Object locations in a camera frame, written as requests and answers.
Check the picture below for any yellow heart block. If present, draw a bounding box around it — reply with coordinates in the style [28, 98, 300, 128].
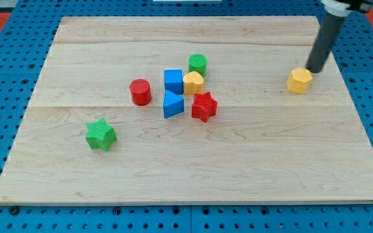
[183, 71, 204, 95]

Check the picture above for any green cylinder block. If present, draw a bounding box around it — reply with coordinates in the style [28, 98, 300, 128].
[188, 54, 207, 77]

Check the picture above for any yellow hexagon block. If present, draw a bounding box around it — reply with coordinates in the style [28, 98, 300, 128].
[286, 67, 313, 94]

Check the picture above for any light wooden board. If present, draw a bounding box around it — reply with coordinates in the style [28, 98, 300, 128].
[0, 16, 373, 206]

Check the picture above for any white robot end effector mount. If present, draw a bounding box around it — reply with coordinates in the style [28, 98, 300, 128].
[320, 0, 373, 17]

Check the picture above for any blue triangle block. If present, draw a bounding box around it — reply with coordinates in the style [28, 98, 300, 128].
[163, 90, 185, 118]

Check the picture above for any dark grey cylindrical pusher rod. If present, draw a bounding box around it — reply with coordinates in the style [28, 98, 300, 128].
[306, 13, 346, 73]

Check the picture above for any red star block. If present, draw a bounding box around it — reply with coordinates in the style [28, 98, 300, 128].
[191, 92, 218, 123]

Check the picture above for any green star block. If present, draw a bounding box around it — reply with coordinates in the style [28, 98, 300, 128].
[85, 118, 117, 151]

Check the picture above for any red cylinder block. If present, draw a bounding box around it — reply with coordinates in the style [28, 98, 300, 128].
[130, 79, 152, 106]

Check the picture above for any blue cube block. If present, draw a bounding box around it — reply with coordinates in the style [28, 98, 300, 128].
[164, 69, 183, 94]

